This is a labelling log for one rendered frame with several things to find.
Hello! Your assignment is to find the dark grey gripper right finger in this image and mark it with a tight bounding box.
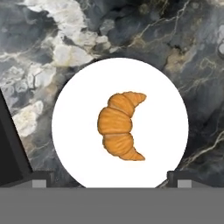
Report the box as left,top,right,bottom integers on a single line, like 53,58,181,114
166,170,216,189

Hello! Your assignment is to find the golden brown croissant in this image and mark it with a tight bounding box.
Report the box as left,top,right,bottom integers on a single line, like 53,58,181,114
96,91,147,162

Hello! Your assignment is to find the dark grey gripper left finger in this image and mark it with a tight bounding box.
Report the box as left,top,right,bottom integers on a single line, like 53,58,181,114
2,171,55,189

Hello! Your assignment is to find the round white plate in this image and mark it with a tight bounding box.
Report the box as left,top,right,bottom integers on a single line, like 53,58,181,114
51,57,190,189

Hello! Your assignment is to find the round grey metal object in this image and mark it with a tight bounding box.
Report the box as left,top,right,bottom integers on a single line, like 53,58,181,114
217,42,224,58

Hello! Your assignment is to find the black stove hob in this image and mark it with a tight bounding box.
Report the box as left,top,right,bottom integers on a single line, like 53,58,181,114
0,89,34,187

